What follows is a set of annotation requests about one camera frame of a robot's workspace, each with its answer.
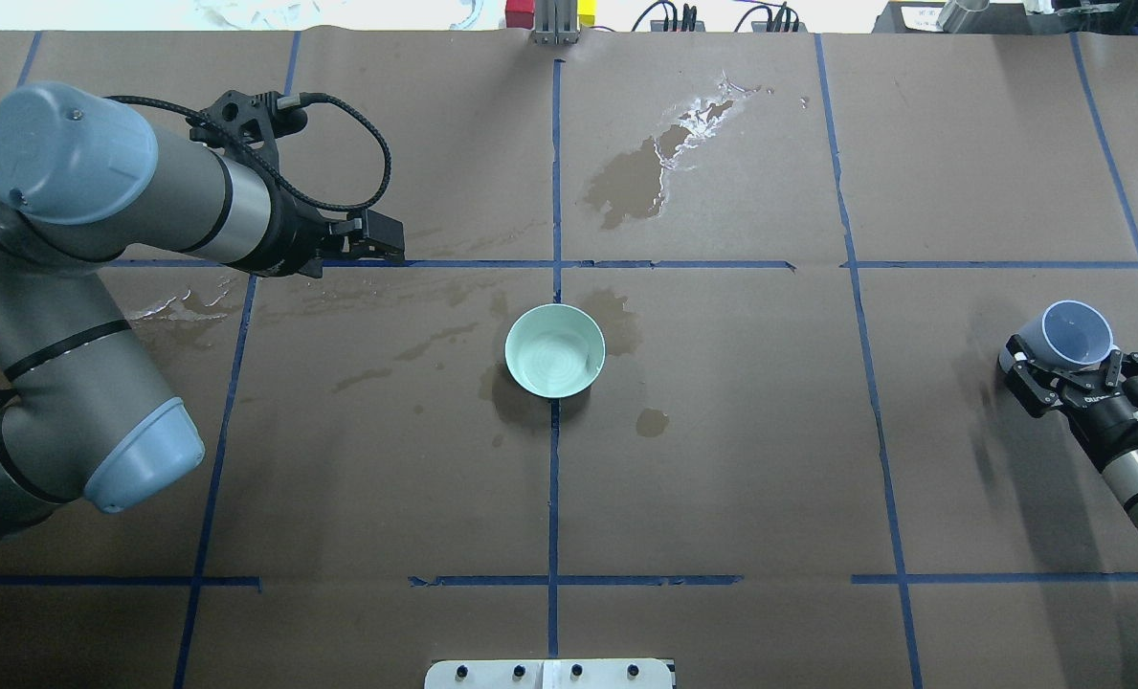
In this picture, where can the metal cylinder weight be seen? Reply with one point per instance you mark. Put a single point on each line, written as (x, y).
(962, 16)

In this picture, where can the yellow cube block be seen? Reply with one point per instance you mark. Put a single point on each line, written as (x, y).
(586, 12)

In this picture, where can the mint green bowl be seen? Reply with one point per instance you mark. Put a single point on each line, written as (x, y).
(555, 350)

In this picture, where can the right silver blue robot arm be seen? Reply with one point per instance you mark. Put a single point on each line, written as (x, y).
(1121, 477)

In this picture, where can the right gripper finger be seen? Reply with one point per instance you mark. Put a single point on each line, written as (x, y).
(1120, 367)
(1023, 378)

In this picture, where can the white camera mast pole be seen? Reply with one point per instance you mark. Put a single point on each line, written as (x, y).
(615, 672)

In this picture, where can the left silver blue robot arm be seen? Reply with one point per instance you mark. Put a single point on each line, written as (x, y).
(85, 413)

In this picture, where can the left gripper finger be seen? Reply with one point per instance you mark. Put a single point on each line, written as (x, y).
(378, 237)

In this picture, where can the light blue plastic cup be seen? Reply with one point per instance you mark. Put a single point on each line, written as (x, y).
(1068, 335)

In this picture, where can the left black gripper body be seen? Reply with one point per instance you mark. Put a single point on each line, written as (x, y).
(294, 235)

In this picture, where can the aluminium frame post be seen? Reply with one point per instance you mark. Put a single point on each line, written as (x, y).
(555, 22)

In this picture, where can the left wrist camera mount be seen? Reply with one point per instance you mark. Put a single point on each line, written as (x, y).
(258, 120)

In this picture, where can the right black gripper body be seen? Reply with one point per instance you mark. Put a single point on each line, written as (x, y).
(1101, 414)

